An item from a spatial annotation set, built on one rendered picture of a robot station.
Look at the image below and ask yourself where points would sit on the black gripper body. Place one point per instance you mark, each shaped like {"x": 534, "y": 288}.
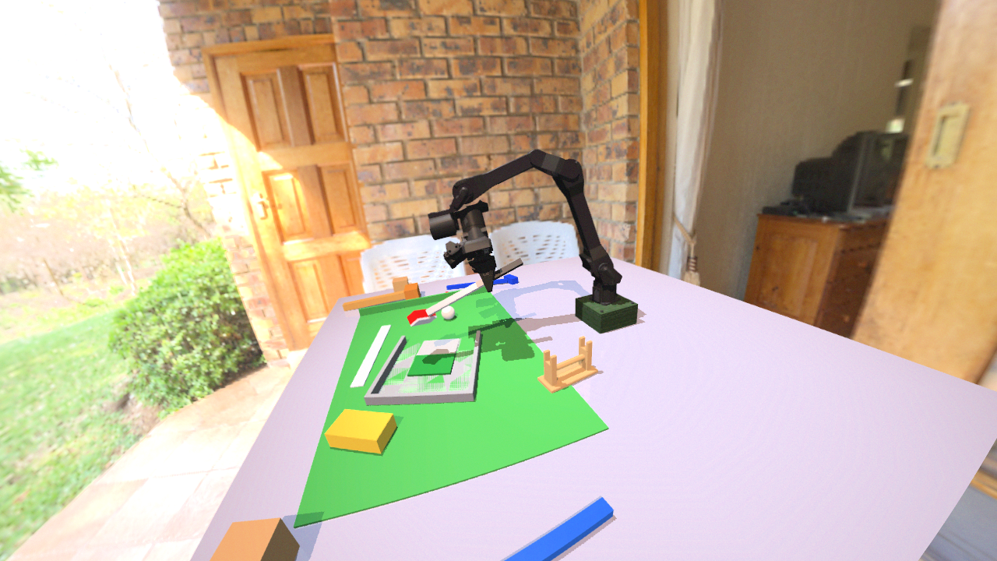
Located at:
{"x": 478, "y": 245}

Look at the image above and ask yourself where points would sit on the orange mallet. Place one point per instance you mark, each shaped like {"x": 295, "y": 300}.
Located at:
{"x": 411, "y": 291}

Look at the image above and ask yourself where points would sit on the white flat bar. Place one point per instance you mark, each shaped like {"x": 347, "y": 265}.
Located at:
{"x": 366, "y": 367}

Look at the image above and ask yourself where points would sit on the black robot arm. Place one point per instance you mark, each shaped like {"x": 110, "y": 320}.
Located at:
{"x": 568, "y": 176}

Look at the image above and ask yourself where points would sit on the green flat mat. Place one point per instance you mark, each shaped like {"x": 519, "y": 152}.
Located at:
{"x": 513, "y": 417}

